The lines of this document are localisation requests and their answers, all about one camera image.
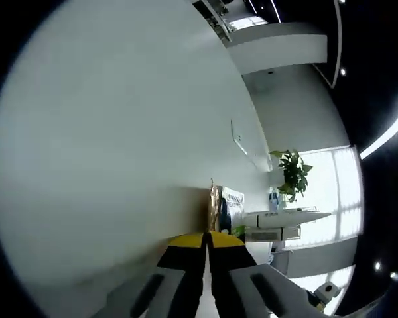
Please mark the long ceiling light strip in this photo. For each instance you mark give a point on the long ceiling light strip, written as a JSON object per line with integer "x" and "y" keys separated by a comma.
{"x": 384, "y": 136}

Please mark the green black skincare sachet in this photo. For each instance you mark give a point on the green black skincare sachet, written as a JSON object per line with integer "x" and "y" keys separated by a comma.
{"x": 233, "y": 212}

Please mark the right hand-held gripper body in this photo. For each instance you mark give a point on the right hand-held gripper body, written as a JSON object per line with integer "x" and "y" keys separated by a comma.
{"x": 327, "y": 291}

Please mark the potted green plant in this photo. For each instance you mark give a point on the potted green plant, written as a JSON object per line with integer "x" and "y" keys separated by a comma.
{"x": 293, "y": 175}

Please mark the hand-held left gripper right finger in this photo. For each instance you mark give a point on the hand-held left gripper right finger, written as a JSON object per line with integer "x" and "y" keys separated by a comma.
{"x": 245, "y": 288}

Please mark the blue tissue pack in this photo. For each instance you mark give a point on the blue tissue pack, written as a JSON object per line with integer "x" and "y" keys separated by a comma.
{"x": 274, "y": 200}

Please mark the white window blind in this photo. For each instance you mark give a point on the white window blind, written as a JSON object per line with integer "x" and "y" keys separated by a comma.
{"x": 335, "y": 198}

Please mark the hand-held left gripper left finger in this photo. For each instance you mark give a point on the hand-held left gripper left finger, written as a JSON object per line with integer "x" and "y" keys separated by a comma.
{"x": 172, "y": 285}

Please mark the gold skincare sachet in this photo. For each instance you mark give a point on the gold skincare sachet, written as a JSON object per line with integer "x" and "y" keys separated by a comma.
{"x": 214, "y": 208}

